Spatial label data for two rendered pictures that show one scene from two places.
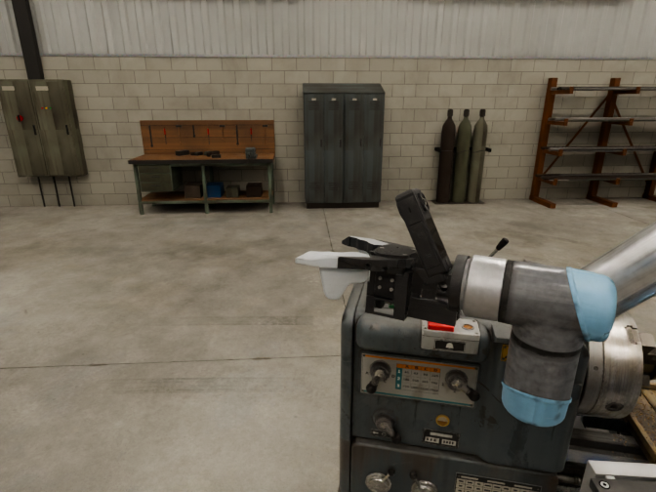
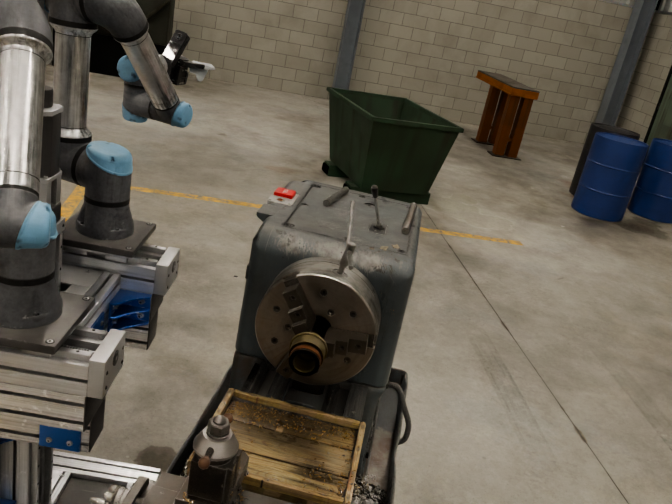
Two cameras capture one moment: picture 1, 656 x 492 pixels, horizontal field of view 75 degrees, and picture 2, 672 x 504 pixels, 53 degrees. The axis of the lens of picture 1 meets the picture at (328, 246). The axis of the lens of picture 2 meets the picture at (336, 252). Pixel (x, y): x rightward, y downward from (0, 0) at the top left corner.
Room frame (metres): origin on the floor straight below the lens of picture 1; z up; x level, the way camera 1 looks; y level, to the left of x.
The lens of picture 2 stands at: (0.86, -2.32, 1.91)
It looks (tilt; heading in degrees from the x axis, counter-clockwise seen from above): 22 degrees down; 83
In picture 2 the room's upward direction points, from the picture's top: 12 degrees clockwise
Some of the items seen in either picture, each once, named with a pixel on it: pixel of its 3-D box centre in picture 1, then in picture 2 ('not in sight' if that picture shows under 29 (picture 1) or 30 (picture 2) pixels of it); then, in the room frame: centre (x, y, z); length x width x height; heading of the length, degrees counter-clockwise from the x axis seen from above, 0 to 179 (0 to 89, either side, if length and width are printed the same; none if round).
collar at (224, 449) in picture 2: not in sight; (216, 439); (0.84, -1.35, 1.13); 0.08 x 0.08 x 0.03
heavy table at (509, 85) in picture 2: not in sight; (497, 112); (4.17, 7.91, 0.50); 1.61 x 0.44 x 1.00; 94
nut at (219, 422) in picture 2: not in sight; (219, 424); (0.84, -1.35, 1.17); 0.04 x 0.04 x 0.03
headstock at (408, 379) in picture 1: (448, 349); (334, 271); (1.11, -0.36, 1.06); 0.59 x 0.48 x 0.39; 78
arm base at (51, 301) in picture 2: not in sight; (23, 288); (0.41, -1.05, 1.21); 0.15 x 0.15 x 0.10
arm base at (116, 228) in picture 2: not in sight; (106, 212); (0.45, -0.55, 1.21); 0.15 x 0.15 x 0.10
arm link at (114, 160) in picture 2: not in sight; (106, 170); (0.44, -0.55, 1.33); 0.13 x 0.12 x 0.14; 154
